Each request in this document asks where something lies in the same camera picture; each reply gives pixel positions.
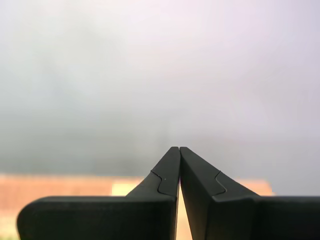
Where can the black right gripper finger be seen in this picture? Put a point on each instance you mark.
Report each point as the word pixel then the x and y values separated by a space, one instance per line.
pixel 100 217
pixel 237 217

